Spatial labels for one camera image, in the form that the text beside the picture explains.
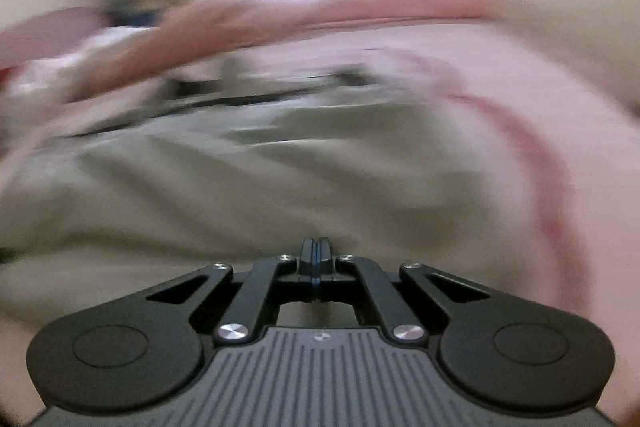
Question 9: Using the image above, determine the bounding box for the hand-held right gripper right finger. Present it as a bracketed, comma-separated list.
[316, 237, 496, 346]

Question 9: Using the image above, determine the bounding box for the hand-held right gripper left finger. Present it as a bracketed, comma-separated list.
[145, 237, 317, 346]

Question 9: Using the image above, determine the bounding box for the grey jacket with black trim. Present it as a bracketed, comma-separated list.
[0, 54, 506, 338]

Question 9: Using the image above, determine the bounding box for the pink duvet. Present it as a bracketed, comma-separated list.
[65, 0, 511, 100]

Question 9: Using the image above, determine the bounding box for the pink bed sheet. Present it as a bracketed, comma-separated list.
[0, 24, 640, 427]

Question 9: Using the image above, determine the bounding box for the white quilt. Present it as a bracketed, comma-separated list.
[10, 29, 166, 118]

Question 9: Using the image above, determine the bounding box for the blue plush toy pile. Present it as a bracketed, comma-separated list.
[102, 0, 166, 28]

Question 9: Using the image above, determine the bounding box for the pink padded headboard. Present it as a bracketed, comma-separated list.
[0, 6, 108, 68]

